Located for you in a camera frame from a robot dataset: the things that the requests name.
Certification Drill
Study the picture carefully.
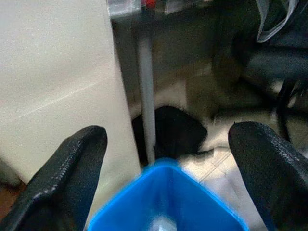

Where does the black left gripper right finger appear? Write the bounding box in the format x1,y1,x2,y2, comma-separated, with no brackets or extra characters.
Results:
228,121,308,231

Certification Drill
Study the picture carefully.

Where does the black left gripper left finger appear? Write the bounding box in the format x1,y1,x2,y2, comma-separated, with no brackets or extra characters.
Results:
0,125,108,231

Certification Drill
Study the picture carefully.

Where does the black cloth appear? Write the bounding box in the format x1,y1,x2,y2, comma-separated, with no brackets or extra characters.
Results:
131,105,209,165

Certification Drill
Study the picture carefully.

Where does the blue plastic bin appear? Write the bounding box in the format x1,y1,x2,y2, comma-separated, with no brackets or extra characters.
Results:
87,158,251,231

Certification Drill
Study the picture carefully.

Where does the white cabinet panel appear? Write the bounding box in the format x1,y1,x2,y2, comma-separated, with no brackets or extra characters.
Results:
0,0,141,189

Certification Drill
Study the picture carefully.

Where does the black office chair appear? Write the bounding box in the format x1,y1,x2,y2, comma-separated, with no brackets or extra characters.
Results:
240,0,308,102

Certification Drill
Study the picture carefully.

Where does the grey metal table leg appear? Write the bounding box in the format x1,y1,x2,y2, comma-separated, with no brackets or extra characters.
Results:
138,31,156,165

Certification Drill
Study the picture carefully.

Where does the clear plastic bag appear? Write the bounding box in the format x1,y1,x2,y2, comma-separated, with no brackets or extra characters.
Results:
256,0,299,43

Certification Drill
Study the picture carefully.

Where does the clear plastic wrapper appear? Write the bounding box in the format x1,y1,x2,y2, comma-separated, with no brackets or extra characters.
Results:
106,0,145,16

